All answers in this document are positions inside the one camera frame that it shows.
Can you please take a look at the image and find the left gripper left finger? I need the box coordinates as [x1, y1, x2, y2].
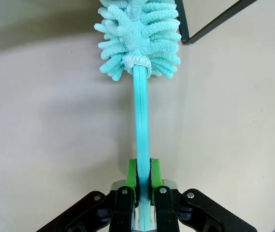
[37, 158, 138, 232]

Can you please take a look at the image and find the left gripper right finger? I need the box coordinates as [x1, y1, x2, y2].
[151, 158, 258, 232]

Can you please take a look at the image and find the turquoise chenille duster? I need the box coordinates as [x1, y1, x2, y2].
[94, 0, 183, 232]

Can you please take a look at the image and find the two-tier wooden shelf black frame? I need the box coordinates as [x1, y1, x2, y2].
[177, 0, 260, 45]

